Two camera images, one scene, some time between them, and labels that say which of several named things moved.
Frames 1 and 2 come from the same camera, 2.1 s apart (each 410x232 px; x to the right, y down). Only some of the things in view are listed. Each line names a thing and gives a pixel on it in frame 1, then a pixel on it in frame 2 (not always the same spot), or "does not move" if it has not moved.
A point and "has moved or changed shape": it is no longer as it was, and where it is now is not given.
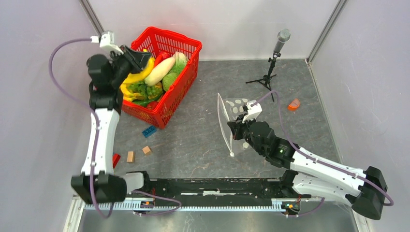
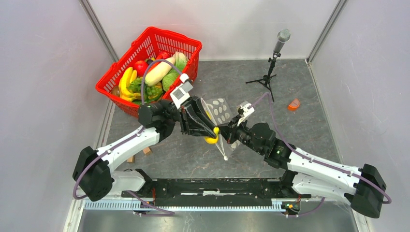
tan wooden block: [131, 156] does not move
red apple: [163, 55] does not move
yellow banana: [139, 77] to [212, 140]
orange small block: [294, 105] does not move
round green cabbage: [168, 79] does not move
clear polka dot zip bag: [229, 109] has moved or changed shape
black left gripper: [134, 58] to [190, 111]
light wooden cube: [147, 150] does not move
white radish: [159, 72] does not move
